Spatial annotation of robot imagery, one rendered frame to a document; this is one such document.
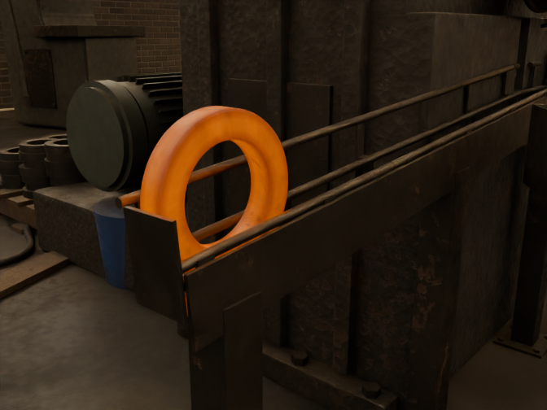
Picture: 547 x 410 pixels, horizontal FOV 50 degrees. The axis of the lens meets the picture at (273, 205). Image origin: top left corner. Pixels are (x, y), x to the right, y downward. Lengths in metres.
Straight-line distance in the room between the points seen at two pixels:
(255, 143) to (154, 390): 0.99
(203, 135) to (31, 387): 1.14
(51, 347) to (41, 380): 0.16
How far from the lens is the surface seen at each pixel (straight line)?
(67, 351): 1.74
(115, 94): 1.99
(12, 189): 2.93
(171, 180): 0.56
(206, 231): 0.66
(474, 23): 1.30
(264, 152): 0.64
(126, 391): 1.53
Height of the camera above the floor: 0.84
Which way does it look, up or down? 17 degrees down
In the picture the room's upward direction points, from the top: straight up
